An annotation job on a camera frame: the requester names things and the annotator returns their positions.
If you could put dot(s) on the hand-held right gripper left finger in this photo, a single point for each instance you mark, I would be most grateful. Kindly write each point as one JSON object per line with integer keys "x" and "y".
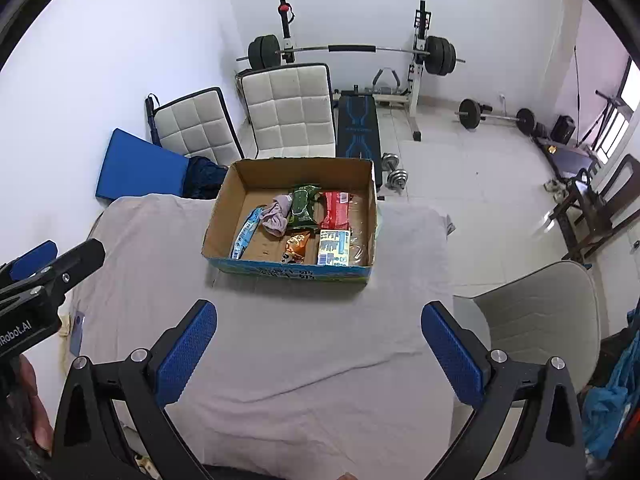
{"x": 187, "y": 355}

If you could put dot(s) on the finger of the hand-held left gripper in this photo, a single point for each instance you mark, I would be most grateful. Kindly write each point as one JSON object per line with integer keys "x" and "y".
{"x": 35, "y": 260}
{"x": 80, "y": 260}

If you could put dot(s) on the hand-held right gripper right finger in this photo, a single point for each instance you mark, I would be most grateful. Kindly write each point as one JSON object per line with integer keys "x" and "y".
{"x": 452, "y": 355}

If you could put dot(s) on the cardboard box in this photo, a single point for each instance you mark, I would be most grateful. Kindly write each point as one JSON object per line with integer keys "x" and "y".
{"x": 290, "y": 272}

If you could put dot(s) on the long blue snack packet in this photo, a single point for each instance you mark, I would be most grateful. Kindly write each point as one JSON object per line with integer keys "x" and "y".
{"x": 245, "y": 235}

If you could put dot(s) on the orange snack packet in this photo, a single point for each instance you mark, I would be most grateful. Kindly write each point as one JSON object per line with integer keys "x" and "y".
{"x": 296, "y": 247}

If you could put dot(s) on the white blue tissue pack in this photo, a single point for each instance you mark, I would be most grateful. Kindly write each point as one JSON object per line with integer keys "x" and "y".
{"x": 332, "y": 247}

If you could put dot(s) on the lilac sock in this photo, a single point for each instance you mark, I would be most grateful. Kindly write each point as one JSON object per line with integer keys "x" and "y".
{"x": 275, "y": 215}

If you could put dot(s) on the red snack packet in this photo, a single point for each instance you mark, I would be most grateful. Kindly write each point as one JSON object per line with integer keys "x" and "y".
{"x": 335, "y": 210}

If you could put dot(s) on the green snack packet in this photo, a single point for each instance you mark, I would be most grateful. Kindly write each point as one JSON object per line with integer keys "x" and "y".
{"x": 302, "y": 207}

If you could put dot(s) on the person's left hand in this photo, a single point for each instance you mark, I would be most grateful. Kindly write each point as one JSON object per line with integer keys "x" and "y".
{"x": 40, "y": 410}

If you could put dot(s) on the tan cloth scrap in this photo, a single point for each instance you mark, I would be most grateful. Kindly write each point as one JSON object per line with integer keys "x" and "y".
{"x": 64, "y": 322}

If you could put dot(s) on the blue smartphone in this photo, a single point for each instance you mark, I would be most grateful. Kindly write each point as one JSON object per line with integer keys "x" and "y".
{"x": 77, "y": 332}

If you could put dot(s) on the beige plastic chair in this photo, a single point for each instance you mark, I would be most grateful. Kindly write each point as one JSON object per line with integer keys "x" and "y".
{"x": 540, "y": 320}

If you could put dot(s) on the blue foam mat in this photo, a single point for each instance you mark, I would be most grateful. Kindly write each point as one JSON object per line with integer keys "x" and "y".
{"x": 140, "y": 165}

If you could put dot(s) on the grey table cloth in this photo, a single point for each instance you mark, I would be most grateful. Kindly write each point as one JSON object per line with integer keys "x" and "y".
{"x": 300, "y": 360}

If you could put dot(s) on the dark blue garment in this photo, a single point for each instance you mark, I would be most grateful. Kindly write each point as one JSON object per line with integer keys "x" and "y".
{"x": 205, "y": 177}

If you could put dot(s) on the blue plastic bag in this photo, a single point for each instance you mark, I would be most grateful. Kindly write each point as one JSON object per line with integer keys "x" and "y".
{"x": 610, "y": 400}

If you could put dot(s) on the white quilted chair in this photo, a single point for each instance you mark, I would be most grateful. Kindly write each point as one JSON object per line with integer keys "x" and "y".
{"x": 195, "y": 125}
{"x": 290, "y": 110}

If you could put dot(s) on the chrome dumbbell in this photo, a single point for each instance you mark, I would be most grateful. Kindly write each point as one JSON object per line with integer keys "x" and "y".
{"x": 391, "y": 161}
{"x": 398, "y": 179}

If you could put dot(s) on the dark wooden chair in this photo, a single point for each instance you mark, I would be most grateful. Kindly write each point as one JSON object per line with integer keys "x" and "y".
{"x": 617, "y": 195}
{"x": 575, "y": 210}

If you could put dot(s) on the pair of pale shoes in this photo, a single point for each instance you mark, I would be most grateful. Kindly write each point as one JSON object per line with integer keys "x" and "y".
{"x": 555, "y": 185}

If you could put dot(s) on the dark low exercise bench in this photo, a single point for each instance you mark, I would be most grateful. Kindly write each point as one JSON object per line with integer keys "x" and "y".
{"x": 567, "y": 157}

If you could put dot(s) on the short barbell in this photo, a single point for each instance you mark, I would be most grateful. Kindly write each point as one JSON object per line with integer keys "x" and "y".
{"x": 495, "y": 117}

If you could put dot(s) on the black blue weight bench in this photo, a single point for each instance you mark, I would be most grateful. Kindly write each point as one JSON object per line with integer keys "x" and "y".
{"x": 356, "y": 130}

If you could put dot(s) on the black speaker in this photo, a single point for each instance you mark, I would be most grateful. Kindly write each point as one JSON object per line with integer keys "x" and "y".
{"x": 564, "y": 129}

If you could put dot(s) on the white barbell rack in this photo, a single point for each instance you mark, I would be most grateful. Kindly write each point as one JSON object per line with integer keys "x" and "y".
{"x": 414, "y": 105}

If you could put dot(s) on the grey exercise machine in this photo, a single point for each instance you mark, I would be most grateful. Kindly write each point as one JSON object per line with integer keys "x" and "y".
{"x": 387, "y": 90}

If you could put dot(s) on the black pole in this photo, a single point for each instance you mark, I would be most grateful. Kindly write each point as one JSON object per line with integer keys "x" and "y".
{"x": 577, "y": 90}

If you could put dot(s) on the window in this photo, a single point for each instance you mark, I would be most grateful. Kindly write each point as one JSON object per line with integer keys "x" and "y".
{"x": 625, "y": 110}

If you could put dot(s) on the racked barbell with black plates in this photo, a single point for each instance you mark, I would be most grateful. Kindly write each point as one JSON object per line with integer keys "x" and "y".
{"x": 350, "y": 49}

